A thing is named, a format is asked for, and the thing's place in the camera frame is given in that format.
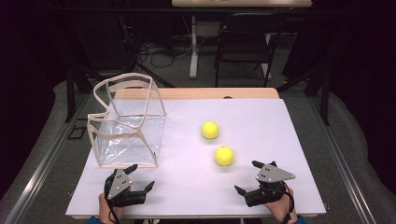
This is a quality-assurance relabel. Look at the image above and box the black metal stand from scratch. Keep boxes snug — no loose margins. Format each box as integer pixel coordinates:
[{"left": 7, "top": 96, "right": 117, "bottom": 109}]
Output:
[
  {"left": 64, "top": 18, "right": 94, "bottom": 123},
  {"left": 276, "top": 62, "right": 331, "bottom": 127}
]

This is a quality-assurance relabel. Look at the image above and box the metal floor rail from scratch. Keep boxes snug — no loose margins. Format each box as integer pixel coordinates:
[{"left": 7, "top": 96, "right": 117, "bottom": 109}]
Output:
[
  {"left": 306, "top": 94, "right": 377, "bottom": 224},
  {"left": 4, "top": 92, "right": 92, "bottom": 224}
]

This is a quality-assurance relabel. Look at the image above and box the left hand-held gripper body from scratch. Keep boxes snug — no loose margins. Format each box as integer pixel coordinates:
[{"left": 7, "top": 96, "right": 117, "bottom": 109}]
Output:
[{"left": 104, "top": 168, "right": 148, "bottom": 208}]

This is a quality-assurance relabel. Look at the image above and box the right hand-held gripper cable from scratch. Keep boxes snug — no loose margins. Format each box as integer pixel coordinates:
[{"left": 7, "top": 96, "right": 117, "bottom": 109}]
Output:
[{"left": 282, "top": 186, "right": 296, "bottom": 224}]

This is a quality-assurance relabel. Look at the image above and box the person's right hand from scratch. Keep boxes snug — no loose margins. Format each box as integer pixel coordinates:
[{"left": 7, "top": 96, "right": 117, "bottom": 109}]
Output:
[{"left": 266, "top": 186, "right": 299, "bottom": 224}]

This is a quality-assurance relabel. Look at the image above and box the hand-held gripper cable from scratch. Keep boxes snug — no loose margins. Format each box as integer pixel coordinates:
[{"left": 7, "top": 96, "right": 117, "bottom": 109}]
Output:
[
  {"left": 282, "top": 186, "right": 296, "bottom": 224},
  {"left": 106, "top": 181, "right": 120, "bottom": 224}
]

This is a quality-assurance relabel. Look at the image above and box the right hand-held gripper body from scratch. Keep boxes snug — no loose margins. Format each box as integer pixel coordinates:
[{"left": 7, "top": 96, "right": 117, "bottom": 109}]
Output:
[{"left": 245, "top": 161, "right": 296, "bottom": 208}]

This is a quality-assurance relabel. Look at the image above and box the left hand-held gripper cable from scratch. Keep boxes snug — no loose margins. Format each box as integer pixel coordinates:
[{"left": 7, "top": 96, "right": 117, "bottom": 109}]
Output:
[{"left": 106, "top": 181, "right": 120, "bottom": 224}]

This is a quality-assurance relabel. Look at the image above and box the transparent bag with beige trim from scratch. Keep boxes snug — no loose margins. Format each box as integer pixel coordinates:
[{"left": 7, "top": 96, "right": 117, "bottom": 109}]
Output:
[{"left": 87, "top": 72, "right": 167, "bottom": 169}]

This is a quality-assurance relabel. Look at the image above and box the person's left hand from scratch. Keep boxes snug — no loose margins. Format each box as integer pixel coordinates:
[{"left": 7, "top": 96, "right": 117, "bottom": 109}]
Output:
[{"left": 98, "top": 192, "right": 126, "bottom": 224}]

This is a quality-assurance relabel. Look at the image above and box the tangle of floor cables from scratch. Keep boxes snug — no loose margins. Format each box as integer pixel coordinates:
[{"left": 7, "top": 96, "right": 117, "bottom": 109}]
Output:
[{"left": 136, "top": 36, "right": 194, "bottom": 69}]

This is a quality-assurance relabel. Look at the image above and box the white-legged desk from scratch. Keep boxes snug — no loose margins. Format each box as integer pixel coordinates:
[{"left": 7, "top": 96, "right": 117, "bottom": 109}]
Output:
[{"left": 171, "top": 0, "right": 313, "bottom": 79}]

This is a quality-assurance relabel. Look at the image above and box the black folding chair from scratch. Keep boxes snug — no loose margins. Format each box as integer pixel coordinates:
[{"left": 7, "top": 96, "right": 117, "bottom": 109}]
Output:
[{"left": 214, "top": 12, "right": 286, "bottom": 89}]

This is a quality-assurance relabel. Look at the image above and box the white table sheet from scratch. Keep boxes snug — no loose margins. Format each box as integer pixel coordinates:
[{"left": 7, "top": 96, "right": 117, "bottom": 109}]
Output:
[{"left": 65, "top": 98, "right": 327, "bottom": 217}]

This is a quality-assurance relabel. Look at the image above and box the yellow tennis ball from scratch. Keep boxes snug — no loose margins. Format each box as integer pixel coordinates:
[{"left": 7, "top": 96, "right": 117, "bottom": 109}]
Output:
[
  {"left": 214, "top": 146, "right": 235, "bottom": 167},
  {"left": 201, "top": 120, "right": 220, "bottom": 140}
]

